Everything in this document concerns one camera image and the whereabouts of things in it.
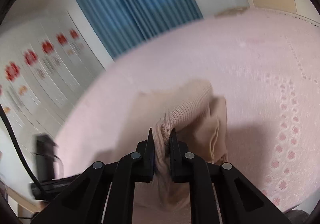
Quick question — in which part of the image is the blue curtain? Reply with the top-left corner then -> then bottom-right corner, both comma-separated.
76,0 -> 203,59

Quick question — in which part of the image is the beige knit sweater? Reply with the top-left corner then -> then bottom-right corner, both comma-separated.
113,80 -> 227,210

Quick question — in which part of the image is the pink patterned bedspread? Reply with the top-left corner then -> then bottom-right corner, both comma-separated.
56,9 -> 319,223

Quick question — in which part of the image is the black cable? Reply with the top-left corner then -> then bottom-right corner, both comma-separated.
0,105 -> 48,201

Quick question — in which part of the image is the white wardrobe with red decals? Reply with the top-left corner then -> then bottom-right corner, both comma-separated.
1,13 -> 103,150

